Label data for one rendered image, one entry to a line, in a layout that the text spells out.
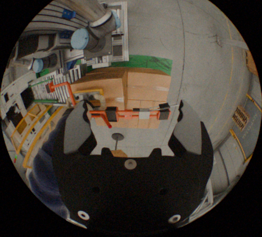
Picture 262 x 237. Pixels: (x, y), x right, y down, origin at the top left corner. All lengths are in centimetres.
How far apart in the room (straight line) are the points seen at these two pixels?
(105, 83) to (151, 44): 121
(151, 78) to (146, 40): 83
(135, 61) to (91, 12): 140
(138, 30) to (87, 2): 146
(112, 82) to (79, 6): 63
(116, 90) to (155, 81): 59
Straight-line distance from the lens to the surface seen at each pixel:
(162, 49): 173
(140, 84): 114
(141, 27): 175
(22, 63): 89
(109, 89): 76
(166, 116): 59
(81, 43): 44
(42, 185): 45
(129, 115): 56
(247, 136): 922
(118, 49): 144
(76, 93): 76
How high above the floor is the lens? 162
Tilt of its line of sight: 57 degrees down
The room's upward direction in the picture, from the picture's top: 177 degrees counter-clockwise
